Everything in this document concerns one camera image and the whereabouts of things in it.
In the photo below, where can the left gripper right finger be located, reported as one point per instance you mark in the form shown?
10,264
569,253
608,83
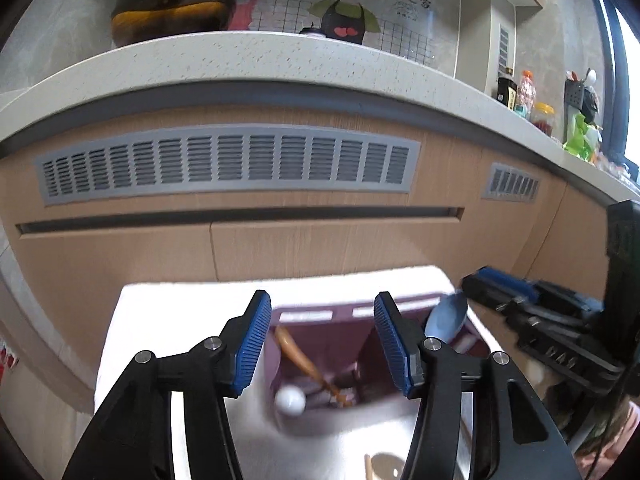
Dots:
419,365

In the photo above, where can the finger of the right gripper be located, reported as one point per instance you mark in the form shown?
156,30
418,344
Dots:
515,286
515,310

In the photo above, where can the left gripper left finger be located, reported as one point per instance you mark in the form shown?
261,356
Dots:
225,364

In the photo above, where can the blue plastic spoon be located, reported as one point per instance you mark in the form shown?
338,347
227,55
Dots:
447,317

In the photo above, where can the white plastic spoon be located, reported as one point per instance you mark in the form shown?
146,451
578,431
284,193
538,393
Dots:
290,401

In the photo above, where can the brown wooden spoon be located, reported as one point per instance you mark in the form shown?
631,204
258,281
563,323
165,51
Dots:
292,352

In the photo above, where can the bamboo chopstick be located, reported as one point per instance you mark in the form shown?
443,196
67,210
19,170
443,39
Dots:
368,467

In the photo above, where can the white kitchen countertop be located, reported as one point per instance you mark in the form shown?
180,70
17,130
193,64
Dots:
284,70

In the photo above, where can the maroon utensil holder box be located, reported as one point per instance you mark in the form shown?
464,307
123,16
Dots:
342,341

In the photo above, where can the small grey vent grille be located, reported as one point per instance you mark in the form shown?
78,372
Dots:
510,184

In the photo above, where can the dark brown glossy spoon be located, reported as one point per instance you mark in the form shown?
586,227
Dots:
387,466

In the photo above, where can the green plastic bag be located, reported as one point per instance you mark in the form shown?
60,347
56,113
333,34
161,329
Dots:
584,139

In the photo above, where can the yellow lid jar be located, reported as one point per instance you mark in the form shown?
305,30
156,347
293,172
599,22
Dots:
542,117

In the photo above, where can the orange capped clear bottle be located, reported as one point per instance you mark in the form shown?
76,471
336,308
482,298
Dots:
525,95

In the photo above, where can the dark soy sauce bottle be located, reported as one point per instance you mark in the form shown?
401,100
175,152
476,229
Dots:
507,89

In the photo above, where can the long grey vent grille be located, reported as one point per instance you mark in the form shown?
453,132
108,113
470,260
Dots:
227,158

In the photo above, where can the grey countertop utensil caddy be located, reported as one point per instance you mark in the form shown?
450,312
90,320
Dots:
580,98

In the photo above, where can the cartoon wall sticker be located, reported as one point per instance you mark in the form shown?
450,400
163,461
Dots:
330,0

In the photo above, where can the black wok with yellow handle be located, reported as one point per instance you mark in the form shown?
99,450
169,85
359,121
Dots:
134,21

